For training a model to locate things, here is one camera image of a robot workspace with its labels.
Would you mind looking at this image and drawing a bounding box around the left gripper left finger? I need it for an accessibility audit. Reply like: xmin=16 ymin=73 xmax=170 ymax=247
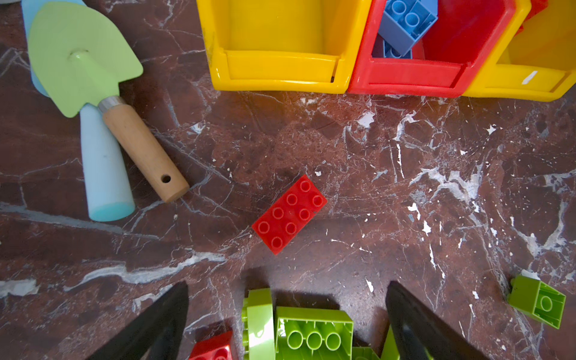
xmin=89 ymin=281 xmax=189 ymax=359

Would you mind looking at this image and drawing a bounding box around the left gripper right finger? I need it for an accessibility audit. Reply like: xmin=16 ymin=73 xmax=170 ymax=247
xmin=385 ymin=280 xmax=487 ymax=359

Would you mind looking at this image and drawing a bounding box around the blue brick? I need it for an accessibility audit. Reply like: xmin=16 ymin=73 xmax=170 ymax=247
xmin=372 ymin=34 xmax=413 ymax=59
xmin=378 ymin=0 xmax=438 ymax=56

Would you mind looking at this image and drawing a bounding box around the red brick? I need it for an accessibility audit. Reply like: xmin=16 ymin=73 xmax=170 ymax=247
xmin=188 ymin=331 xmax=234 ymax=360
xmin=514 ymin=0 xmax=549 ymax=35
xmin=252 ymin=175 xmax=327 ymax=255

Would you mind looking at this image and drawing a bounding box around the green brick diagonal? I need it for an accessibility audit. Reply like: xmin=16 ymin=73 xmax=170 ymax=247
xmin=380 ymin=326 xmax=401 ymax=360

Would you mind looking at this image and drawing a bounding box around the green brick toothed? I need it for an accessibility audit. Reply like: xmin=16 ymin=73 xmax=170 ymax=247
xmin=352 ymin=346 xmax=380 ymax=360

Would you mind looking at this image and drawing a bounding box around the green brick upright small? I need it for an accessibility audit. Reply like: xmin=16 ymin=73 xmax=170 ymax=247
xmin=241 ymin=288 xmax=275 ymax=360

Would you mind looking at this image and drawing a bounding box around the green brick wide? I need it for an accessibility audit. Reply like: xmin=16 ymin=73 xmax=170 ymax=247
xmin=275 ymin=307 xmax=354 ymax=360

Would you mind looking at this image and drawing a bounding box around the light blue garden trowel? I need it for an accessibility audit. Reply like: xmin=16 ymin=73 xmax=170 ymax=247
xmin=21 ymin=0 xmax=137 ymax=223

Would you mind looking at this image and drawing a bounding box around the red bin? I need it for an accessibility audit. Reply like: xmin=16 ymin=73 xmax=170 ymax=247
xmin=348 ymin=1 xmax=516 ymax=98

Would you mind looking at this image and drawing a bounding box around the right yellow bin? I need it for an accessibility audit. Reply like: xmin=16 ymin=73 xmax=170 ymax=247
xmin=464 ymin=0 xmax=575 ymax=102

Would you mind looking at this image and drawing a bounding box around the yellow bin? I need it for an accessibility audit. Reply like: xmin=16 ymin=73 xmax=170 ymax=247
xmin=197 ymin=0 xmax=371 ymax=94
xmin=464 ymin=0 xmax=575 ymax=102

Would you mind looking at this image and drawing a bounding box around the left yellow bin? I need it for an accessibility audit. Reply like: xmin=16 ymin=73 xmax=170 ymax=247
xmin=197 ymin=0 xmax=371 ymax=94

